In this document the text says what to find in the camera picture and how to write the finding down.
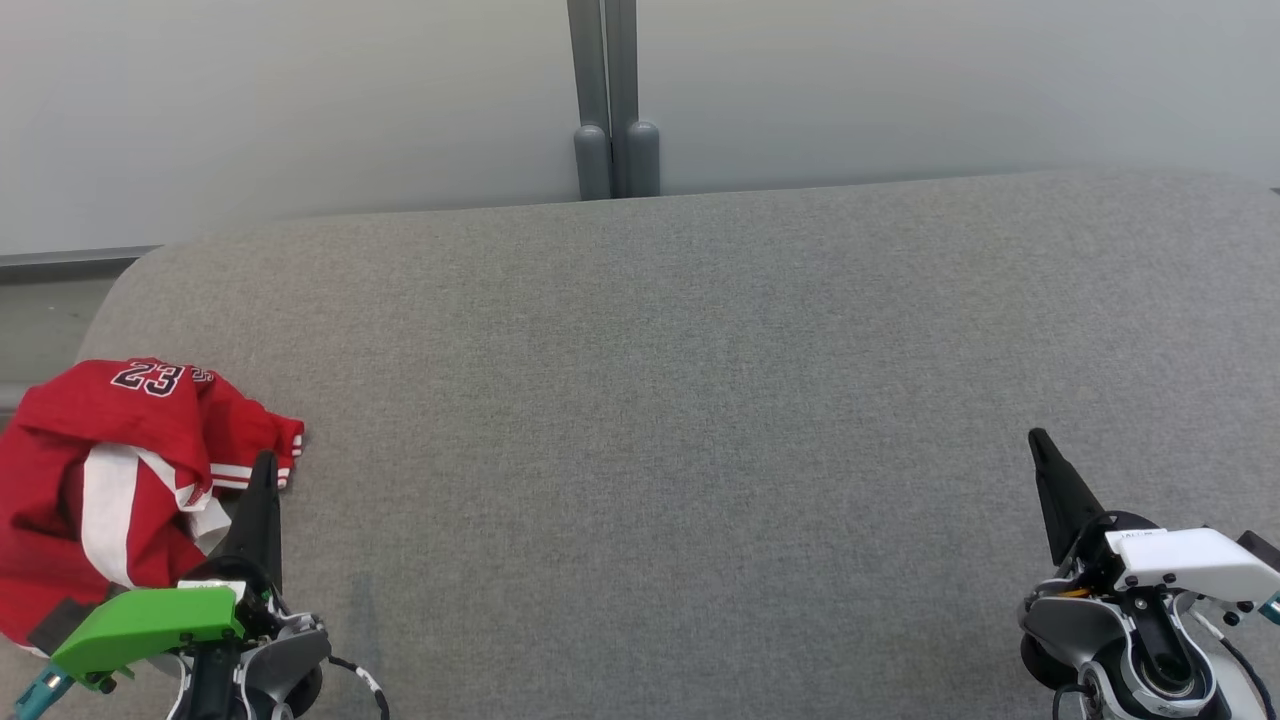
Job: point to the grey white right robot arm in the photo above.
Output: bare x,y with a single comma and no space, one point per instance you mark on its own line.
1070,625

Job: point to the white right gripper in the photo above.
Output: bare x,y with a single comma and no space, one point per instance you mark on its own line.
1190,560

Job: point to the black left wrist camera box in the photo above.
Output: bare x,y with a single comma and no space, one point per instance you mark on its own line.
55,625

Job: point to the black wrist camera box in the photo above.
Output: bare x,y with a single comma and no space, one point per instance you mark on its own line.
55,625
1262,550

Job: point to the grey partition post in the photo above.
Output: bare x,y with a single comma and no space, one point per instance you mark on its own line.
643,150
592,150

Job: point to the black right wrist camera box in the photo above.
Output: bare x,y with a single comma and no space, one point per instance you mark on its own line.
1262,550

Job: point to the red garment with white panel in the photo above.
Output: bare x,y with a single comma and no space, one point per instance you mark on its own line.
40,540

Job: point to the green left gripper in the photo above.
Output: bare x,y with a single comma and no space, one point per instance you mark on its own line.
140,620

